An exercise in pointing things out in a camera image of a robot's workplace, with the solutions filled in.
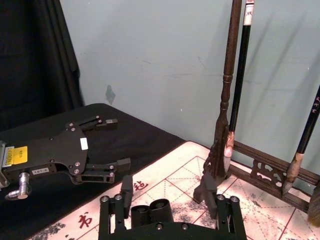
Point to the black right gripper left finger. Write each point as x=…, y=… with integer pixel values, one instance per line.
x=127, y=197

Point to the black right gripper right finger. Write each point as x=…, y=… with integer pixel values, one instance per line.
x=211, y=200

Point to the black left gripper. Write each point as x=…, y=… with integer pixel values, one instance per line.
x=55, y=150

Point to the black table cloth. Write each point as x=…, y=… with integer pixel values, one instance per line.
x=140, y=142

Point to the white calligraphy felt mat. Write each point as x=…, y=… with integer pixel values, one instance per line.
x=262, y=212

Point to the large dark-tipped brush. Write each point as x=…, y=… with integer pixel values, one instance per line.
x=315, y=207

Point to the black brush with red writing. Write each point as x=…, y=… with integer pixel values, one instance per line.
x=306, y=135

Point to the black curtain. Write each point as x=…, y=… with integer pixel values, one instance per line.
x=30, y=50

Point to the black brush with white label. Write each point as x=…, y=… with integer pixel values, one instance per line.
x=241, y=75

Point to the dark wooden brush rack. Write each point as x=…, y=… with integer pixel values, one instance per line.
x=228, y=62

